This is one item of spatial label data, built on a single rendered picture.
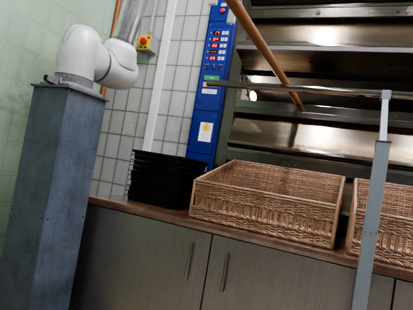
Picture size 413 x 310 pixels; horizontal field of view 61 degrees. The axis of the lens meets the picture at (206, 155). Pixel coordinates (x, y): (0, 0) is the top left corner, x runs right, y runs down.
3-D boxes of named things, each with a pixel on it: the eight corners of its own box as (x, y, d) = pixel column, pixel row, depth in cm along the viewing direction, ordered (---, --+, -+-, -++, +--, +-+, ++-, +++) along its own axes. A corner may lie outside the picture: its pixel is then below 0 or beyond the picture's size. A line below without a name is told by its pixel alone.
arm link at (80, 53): (44, 72, 141) (54, 19, 142) (81, 85, 157) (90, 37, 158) (70, 72, 133) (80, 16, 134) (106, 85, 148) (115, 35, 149)
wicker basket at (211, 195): (224, 211, 183) (233, 158, 184) (338, 235, 162) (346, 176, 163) (184, 216, 138) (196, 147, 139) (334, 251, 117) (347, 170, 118)
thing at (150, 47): (142, 54, 215) (145, 38, 215) (156, 55, 211) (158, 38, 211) (135, 49, 208) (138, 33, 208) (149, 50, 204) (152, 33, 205)
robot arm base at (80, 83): (28, 81, 136) (31, 67, 137) (73, 96, 156) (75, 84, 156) (61, 83, 128) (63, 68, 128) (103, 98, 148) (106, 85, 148)
